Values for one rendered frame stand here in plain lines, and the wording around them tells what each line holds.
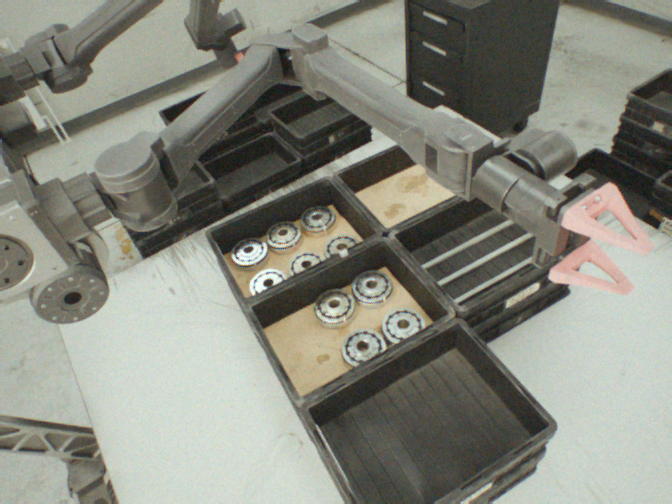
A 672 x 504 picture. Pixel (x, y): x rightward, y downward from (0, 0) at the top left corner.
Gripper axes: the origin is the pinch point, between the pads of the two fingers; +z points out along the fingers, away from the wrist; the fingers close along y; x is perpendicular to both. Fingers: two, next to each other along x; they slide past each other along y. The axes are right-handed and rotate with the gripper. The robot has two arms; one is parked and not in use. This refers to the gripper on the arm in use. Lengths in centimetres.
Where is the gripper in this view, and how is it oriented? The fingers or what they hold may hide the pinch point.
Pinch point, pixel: (632, 267)
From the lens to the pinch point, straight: 59.2
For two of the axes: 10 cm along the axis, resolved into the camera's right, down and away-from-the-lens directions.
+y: 1.4, 6.7, 7.3
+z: 5.6, 5.6, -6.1
